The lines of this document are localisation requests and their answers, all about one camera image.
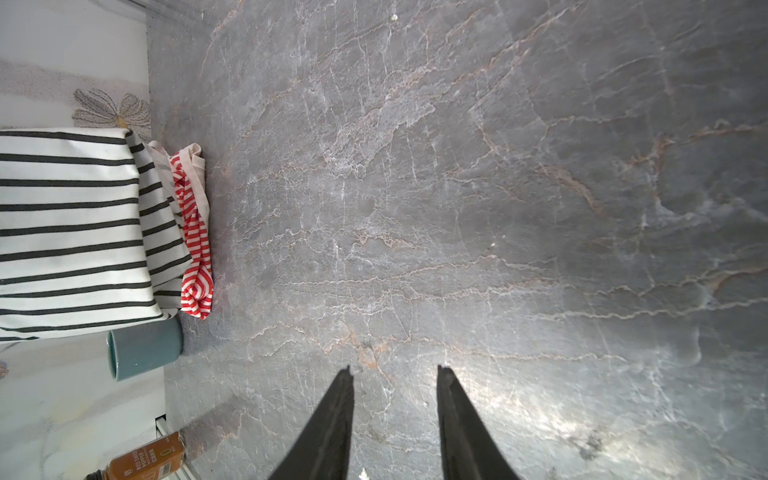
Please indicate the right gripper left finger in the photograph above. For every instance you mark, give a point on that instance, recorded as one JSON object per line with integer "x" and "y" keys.
{"x": 322, "y": 450}

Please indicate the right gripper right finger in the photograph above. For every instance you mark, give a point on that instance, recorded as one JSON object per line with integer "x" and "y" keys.
{"x": 467, "y": 449}

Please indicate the black white striped tank top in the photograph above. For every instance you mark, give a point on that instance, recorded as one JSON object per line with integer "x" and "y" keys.
{"x": 89, "y": 238}

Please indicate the red white striped tank top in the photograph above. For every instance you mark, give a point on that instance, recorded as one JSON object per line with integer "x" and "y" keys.
{"x": 188, "y": 174}

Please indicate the brown spice jar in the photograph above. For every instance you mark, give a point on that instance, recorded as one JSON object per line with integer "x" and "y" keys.
{"x": 153, "y": 461}

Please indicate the teal ceramic cup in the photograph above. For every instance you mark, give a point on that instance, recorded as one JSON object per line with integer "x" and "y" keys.
{"x": 143, "y": 348}

